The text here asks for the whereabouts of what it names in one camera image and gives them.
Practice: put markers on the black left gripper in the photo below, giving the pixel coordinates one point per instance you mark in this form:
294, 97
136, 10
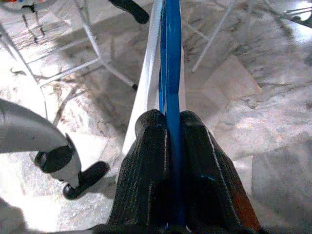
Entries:
72, 191

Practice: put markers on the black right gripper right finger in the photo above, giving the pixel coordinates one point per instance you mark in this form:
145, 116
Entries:
209, 190

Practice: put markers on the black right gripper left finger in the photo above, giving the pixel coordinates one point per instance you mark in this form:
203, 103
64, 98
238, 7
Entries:
143, 182

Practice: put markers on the white garment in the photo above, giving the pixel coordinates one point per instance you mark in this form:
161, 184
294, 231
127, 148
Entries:
146, 85

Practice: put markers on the blue plastic hanger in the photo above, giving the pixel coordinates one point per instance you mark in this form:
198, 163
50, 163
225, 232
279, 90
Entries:
170, 48

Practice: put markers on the light blue folding table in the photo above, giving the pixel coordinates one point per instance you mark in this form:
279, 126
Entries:
91, 36

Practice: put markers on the black rounded object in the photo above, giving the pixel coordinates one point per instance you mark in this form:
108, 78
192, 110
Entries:
131, 11

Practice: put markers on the white frame folding chair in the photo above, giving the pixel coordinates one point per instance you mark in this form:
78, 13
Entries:
213, 36

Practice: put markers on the chrome tube frame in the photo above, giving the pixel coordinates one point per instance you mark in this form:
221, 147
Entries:
297, 14

